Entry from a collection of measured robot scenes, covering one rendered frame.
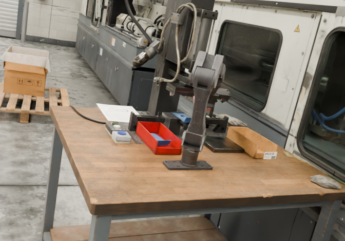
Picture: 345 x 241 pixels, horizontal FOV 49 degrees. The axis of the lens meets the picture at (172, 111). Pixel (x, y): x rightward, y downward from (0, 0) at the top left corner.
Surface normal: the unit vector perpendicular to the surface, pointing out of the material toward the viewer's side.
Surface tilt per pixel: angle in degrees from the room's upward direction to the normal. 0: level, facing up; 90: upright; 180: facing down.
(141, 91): 90
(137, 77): 90
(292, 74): 90
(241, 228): 90
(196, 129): 106
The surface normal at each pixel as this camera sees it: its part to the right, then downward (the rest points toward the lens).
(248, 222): -0.92, -0.07
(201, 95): -0.31, 0.45
